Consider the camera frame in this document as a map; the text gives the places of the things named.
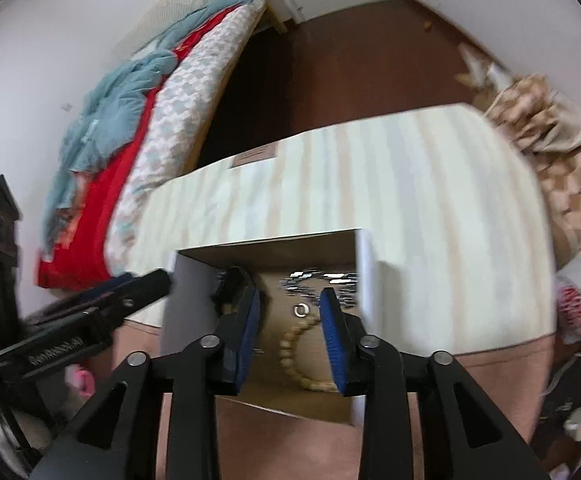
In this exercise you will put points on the brown checkered cloth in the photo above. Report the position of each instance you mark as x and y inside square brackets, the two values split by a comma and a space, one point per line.
[545, 127]

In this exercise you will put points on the pink shoe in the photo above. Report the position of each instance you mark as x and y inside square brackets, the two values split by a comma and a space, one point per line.
[81, 380]

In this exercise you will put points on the teal blanket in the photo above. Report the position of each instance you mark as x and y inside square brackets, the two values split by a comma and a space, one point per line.
[113, 108]

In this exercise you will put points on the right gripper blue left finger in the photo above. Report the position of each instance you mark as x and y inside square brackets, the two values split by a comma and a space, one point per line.
[238, 333]

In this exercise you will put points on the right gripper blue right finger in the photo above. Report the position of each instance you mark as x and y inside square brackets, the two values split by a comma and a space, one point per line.
[342, 333]

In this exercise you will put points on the red patterned white bag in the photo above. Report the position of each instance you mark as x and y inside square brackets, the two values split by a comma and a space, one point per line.
[568, 310]

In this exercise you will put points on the black smart band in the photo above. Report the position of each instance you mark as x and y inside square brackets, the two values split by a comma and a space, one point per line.
[231, 286]

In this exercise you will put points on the red quilt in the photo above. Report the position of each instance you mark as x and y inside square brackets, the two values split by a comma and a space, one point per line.
[77, 261]

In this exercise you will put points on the open cardboard box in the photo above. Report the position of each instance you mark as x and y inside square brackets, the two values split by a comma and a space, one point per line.
[290, 371]

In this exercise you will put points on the checkered bed sheet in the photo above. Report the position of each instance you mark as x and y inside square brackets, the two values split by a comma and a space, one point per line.
[183, 109]

